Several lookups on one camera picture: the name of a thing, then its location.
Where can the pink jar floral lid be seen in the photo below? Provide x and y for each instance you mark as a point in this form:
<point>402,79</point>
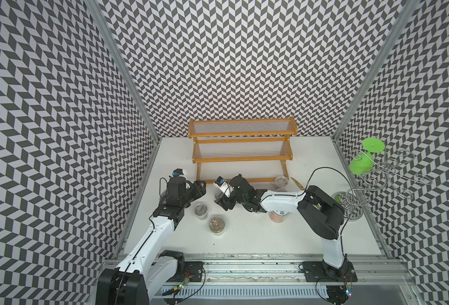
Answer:
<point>277,217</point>

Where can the silver wire cup rack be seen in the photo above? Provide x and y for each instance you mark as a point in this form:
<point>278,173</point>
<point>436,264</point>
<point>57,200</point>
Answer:
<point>380,177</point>

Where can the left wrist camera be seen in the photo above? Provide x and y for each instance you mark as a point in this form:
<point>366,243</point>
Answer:
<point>179,172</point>

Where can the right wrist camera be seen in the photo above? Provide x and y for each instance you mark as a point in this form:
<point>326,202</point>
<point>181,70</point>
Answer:
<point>223,186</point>

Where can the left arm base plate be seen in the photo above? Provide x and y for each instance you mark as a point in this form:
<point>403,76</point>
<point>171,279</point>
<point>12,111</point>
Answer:
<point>194,270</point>

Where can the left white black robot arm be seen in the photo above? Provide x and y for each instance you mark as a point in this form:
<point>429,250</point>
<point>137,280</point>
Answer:
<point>143,272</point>

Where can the lilac stacked bowls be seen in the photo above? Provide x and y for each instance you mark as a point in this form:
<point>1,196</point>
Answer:
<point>163,195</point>

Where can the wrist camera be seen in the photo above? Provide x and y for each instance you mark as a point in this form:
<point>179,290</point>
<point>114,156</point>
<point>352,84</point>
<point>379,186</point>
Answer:
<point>179,172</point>
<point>223,186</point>

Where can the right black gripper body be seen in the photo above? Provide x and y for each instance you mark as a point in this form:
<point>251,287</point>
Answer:
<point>229,203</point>

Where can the orange wooden tiered shelf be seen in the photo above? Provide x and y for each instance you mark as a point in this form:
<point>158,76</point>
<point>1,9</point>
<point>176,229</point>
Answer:
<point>240,140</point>

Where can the clear seed container front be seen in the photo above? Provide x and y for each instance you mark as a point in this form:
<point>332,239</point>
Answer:
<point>217,225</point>

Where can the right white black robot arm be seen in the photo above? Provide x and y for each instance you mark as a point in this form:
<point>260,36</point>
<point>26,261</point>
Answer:
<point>324,215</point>

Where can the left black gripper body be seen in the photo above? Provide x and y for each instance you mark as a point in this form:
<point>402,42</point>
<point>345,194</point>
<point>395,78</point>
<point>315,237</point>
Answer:
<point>189,196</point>

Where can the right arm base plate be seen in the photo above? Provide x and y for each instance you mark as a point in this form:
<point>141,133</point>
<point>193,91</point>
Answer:
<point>319,271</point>

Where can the aluminium front rail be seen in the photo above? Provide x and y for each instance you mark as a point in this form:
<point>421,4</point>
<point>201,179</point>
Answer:
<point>263,269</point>

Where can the green plastic goblet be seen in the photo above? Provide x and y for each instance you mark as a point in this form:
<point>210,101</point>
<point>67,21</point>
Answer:
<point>364,161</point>

